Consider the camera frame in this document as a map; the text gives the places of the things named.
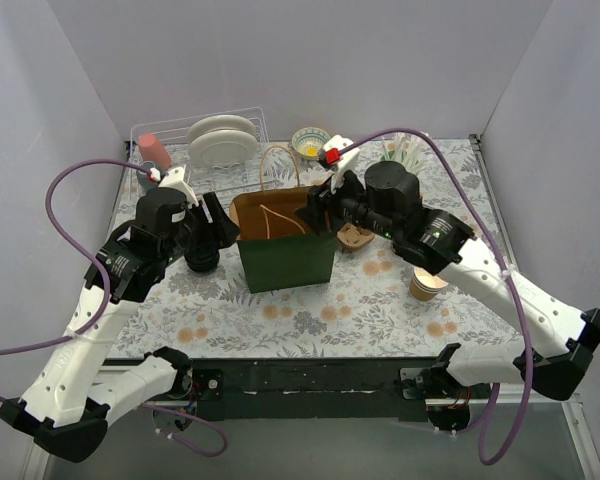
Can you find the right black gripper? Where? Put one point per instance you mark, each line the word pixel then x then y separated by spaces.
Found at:
pixel 323 205

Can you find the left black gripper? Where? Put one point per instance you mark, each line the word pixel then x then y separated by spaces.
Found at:
pixel 208 226

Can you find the green paper bag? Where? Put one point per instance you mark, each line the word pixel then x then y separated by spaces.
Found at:
pixel 277 249

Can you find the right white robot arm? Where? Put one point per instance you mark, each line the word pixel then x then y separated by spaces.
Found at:
pixel 387 202

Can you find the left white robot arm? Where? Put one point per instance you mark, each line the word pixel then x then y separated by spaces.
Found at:
pixel 64 411

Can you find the stacked cardboard cup carriers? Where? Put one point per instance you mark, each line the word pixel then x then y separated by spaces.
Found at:
pixel 353 238

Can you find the stacked black lids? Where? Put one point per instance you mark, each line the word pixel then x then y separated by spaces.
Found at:
pixel 202 261

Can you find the patterned small bowl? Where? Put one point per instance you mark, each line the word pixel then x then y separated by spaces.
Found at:
pixel 308 142

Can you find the front white plate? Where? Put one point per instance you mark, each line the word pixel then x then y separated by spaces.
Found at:
pixel 222 148

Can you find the white plate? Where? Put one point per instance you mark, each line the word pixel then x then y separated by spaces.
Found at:
pixel 222 148
pixel 220 122

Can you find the grey-green mug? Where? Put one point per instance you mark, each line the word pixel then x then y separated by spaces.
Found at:
pixel 144 177

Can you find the pink cup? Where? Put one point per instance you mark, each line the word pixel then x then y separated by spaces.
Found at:
pixel 152 150

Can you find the rear white plate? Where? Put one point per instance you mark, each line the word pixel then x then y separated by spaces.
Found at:
pixel 220 122

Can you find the floral table mat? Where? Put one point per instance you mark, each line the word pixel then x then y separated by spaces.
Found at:
pixel 365 310

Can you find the stacked brown paper cups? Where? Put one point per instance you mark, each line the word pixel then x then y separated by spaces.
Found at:
pixel 425 286

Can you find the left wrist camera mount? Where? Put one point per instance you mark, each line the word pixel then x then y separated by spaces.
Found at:
pixel 174 178

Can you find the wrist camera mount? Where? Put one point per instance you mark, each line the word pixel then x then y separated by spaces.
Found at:
pixel 336 156
pixel 174 178

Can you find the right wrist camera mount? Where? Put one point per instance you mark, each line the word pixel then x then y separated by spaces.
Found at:
pixel 336 156

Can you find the white wire dish rack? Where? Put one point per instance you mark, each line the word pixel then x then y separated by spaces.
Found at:
pixel 227 181

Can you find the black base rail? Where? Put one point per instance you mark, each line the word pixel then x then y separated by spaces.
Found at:
pixel 306 388

